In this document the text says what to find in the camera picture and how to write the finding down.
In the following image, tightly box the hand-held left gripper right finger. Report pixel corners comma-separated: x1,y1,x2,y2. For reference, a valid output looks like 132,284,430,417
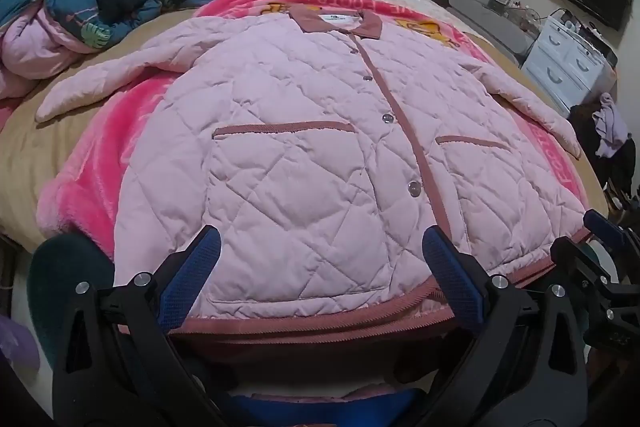
421,225,588,427

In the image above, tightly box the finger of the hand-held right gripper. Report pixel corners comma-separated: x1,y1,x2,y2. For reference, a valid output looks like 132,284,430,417
550,237,617,294
582,209,640,258

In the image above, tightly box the purple garment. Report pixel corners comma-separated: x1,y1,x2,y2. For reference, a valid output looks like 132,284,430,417
592,93,628,158

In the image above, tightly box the purple cloth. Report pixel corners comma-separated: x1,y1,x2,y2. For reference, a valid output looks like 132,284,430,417
0,314,40,373

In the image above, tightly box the white drawer cabinet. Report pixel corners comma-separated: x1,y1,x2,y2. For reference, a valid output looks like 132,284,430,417
520,9,618,118

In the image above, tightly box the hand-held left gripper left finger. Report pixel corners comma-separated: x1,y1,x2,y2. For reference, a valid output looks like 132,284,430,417
52,224,236,427

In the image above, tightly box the dark clothes heap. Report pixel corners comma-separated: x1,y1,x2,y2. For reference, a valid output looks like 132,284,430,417
567,102,640,208

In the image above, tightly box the bed with beige sheet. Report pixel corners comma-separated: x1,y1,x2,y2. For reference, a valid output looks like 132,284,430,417
0,0,608,258

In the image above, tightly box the pink printed blanket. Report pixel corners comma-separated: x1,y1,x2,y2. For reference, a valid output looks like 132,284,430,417
36,0,601,338

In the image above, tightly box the pink quilted jacket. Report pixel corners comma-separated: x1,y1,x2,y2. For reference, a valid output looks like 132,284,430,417
35,4,593,348

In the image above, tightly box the blue cloth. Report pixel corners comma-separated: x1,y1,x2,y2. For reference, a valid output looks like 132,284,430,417
230,389,426,427

